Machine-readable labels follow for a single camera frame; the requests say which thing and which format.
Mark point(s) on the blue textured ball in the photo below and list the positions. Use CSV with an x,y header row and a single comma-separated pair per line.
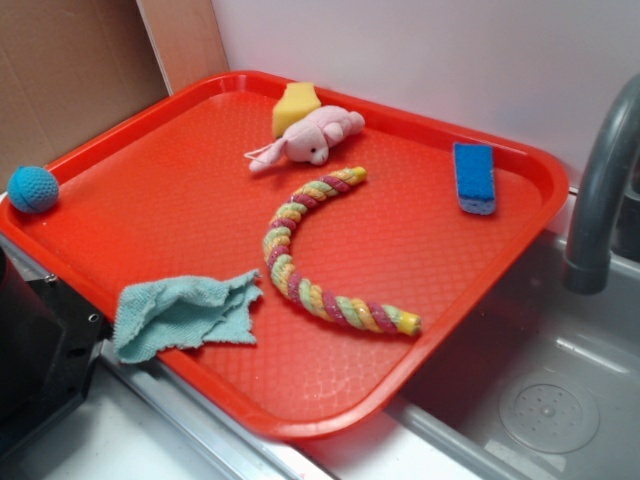
x,y
32,189

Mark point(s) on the grey faucet spout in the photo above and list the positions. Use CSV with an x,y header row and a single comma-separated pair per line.
x,y
605,218

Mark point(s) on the blue sponge block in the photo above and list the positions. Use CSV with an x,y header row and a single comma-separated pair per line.
x,y
474,177

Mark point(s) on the yellow sponge wedge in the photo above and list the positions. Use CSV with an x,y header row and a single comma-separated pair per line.
x,y
298,100

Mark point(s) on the pink plush bunny toy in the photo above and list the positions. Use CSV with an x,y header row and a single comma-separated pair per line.
x,y
310,139

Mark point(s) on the brown cardboard panel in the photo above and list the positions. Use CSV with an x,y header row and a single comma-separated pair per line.
x,y
70,70

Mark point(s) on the red plastic tray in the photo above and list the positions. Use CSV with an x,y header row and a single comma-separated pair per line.
x,y
169,193

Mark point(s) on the grey plastic sink basin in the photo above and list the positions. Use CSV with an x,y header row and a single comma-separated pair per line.
x,y
536,383

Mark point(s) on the teal terry cloth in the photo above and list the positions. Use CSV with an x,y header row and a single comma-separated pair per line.
x,y
183,312

